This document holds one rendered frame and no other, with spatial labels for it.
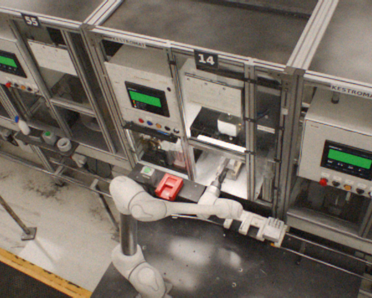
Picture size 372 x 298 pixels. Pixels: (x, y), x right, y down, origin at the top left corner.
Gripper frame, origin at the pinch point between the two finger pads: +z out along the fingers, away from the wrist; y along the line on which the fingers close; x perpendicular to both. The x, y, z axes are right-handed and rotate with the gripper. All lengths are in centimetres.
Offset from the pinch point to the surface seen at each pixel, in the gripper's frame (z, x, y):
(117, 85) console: -11, 58, 65
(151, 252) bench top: -64, 29, -33
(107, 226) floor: -37, 105, -102
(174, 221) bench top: -37, 26, -34
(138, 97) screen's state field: -14, 43, 62
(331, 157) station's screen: -14, -64, 57
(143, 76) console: -11, 38, 77
